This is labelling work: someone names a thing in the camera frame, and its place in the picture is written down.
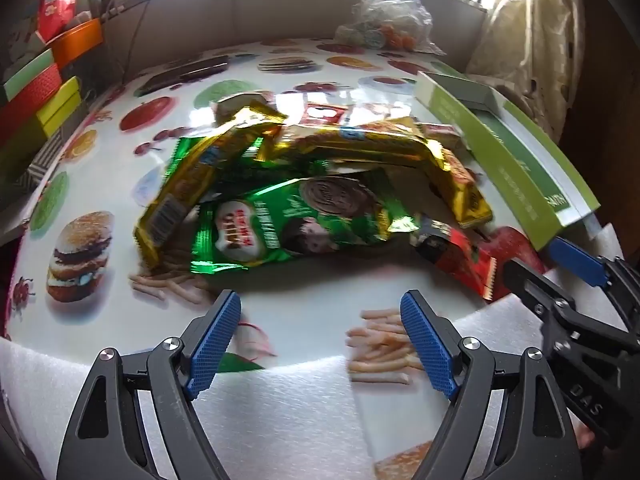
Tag long gold snack packet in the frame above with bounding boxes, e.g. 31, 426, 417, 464
132, 100, 288, 271

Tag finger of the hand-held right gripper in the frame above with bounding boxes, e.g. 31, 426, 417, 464
501, 257, 640, 351
547, 237, 640, 331

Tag white foam sheet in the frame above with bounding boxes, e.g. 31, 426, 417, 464
0, 337, 381, 480
450, 210, 631, 361

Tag black phone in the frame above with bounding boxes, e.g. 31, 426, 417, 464
134, 55, 232, 97

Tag yellow-green box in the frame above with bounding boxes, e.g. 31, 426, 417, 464
35, 76, 83, 138

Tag clear plastic bag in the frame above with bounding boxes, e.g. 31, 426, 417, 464
334, 0, 446, 56

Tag orange box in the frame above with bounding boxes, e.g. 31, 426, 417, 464
50, 17, 106, 68

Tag cream patterned curtain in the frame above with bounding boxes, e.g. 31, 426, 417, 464
465, 0, 586, 136

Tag green cardboard box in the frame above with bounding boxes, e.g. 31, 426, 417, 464
414, 71, 601, 251

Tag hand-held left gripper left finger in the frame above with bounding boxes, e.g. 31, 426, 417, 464
56, 289, 243, 480

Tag red and white snack packet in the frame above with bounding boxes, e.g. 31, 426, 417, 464
300, 101, 416, 126

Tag green chocolate wafer packet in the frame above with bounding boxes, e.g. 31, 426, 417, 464
191, 167, 421, 273
162, 136, 341, 201

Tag beige snack packet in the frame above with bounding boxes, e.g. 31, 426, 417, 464
215, 91, 276, 126

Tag small red snack packet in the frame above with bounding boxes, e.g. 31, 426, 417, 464
422, 122, 463, 148

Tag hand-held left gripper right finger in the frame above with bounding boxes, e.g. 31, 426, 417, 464
400, 289, 583, 480

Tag small gold peanut packet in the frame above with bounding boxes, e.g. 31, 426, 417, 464
422, 147, 493, 228

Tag red poster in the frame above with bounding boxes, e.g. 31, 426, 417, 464
37, 0, 81, 43

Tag person's right hand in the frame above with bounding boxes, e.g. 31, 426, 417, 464
574, 417, 598, 451

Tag food print tablecloth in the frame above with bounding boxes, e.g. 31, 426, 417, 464
0, 35, 601, 480

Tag wide gold snack packet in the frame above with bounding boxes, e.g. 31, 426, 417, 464
260, 116, 446, 171

